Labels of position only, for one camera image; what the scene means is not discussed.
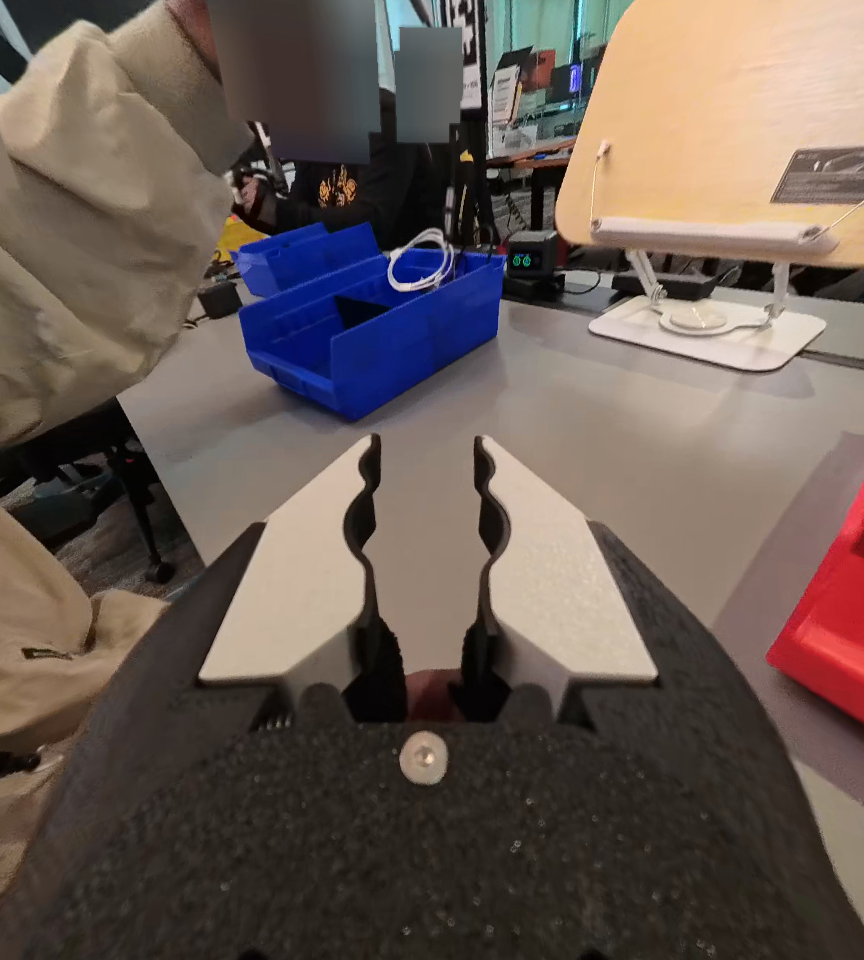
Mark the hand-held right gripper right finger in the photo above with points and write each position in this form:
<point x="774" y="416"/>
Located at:
<point x="559" y="592"/>

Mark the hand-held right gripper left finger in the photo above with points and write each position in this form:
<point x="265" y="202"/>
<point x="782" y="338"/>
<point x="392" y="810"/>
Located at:
<point x="297" y="592"/>

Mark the red plastic bin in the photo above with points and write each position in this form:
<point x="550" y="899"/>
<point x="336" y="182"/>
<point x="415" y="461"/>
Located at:
<point x="851" y="637"/>

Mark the grey desk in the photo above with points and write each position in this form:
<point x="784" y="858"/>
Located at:
<point x="626" y="465"/>

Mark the black office chair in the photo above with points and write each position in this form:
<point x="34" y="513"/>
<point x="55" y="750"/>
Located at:
<point x="102" y="465"/>

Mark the black divider in blue bin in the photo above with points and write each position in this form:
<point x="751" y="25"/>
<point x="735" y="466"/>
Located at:
<point x="360" y="311"/>

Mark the black power adapter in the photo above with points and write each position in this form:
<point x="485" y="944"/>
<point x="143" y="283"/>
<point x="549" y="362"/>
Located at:
<point x="220" y="300"/>

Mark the black device green display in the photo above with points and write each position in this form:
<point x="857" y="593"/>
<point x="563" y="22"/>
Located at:
<point x="533" y="259"/>

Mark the small blue plastic bin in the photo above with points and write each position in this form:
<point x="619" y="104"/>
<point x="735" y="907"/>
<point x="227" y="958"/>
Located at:
<point x="304" y="255"/>

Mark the beige jacket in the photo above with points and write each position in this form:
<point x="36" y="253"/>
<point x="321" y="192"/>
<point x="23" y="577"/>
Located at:
<point x="64" y="262"/>

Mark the wooden book stand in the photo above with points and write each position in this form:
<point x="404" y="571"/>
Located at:
<point x="701" y="112"/>

